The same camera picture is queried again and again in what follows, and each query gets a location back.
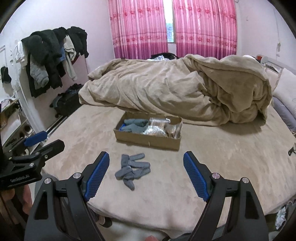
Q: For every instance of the pink curtain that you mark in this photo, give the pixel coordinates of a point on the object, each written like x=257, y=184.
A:
x=205, y=27
x=138, y=28

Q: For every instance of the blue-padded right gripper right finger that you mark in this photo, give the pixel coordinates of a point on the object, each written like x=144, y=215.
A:
x=245, y=220

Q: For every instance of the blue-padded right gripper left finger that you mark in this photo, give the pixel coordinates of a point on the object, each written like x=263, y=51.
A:
x=60, y=210

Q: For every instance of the grey knitted glove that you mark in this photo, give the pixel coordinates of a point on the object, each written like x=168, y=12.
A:
x=131, y=169
x=136, y=125

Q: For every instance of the pile of hanging clothes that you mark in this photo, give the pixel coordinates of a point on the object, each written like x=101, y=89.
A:
x=49, y=55

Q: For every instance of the bag of white beads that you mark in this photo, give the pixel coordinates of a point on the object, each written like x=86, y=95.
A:
x=156, y=127

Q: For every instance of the clear bag brown snacks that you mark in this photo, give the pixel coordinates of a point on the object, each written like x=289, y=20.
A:
x=174, y=131

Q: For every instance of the black backpack on floor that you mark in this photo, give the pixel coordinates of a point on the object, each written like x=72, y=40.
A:
x=67, y=103

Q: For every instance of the brown cardboard box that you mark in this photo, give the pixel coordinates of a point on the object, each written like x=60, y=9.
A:
x=145, y=140

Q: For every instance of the black hat on wall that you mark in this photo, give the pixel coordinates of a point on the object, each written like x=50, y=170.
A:
x=5, y=77

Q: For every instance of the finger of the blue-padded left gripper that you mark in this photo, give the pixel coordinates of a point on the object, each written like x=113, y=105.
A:
x=21, y=147

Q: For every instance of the left pink curtain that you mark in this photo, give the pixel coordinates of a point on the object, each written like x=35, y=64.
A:
x=138, y=28

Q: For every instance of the dark clothes behind duvet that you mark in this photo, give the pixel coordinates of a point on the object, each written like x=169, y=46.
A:
x=164, y=55

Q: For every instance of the grey bed headboard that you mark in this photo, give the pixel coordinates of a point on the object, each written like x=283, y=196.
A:
x=272, y=66

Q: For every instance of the shoe rack shelf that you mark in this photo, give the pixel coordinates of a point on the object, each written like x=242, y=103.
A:
x=14, y=123

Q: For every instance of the right pink curtain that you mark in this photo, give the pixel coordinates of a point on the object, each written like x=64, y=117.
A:
x=205, y=27

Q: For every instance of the beige rumpled duvet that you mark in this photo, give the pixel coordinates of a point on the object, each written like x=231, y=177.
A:
x=201, y=90

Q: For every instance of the grey pillow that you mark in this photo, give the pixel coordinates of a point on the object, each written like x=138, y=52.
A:
x=285, y=114

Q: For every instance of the person's left shoe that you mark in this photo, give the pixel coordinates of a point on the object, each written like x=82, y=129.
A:
x=105, y=221

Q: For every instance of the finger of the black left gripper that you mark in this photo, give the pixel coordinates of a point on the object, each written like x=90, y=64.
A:
x=50, y=148

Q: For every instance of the white floral pillow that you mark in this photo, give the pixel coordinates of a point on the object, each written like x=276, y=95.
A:
x=286, y=90

